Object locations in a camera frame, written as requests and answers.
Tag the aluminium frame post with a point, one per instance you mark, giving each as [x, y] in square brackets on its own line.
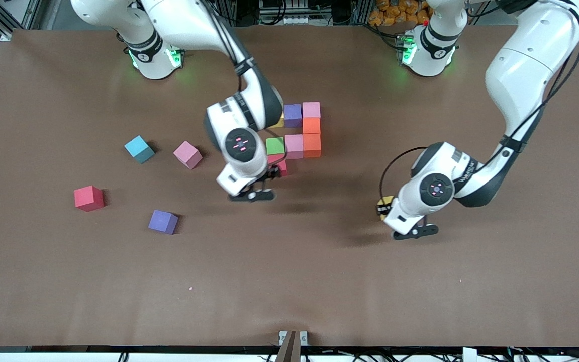
[362, 11]
[230, 10]

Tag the white socket bar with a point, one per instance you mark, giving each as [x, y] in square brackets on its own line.
[297, 20]

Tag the small metal bracket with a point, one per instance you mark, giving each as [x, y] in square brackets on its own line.
[282, 337]

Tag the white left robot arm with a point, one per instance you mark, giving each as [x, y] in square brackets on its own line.
[520, 65]

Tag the yellow foam cube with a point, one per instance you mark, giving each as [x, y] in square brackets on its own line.
[280, 123]
[385, 200]

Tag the green foam cube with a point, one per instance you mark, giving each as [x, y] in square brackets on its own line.
[275, 146]

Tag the purple foam cube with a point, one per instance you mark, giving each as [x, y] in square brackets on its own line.
[293, 115]
[163, 221]

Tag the blue foam cube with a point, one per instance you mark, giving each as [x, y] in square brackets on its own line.
[138, 148]

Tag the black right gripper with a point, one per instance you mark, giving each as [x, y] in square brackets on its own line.
[272, 174]

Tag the red foam cube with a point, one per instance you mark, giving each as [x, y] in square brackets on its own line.
[88, 198]
[281, 167]

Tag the pile of orange items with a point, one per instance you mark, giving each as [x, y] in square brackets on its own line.
[395, 12]

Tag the orange foam cube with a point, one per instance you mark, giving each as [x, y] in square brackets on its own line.
[311, 125]
[312, 146]

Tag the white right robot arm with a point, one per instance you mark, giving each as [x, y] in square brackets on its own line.
[189, 25]

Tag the brown wooden strip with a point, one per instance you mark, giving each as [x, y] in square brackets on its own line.
[289, 349]

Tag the white label tag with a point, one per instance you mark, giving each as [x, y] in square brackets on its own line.
[469, 356]

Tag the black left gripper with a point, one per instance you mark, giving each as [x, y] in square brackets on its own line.
[384, 211]

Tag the brown table cover sheet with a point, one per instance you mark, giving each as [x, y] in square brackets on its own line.
[289, 251]

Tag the pink foam cube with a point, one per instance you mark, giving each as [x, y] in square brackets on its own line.
[293, 146]
[187, 154]
[311, 109]

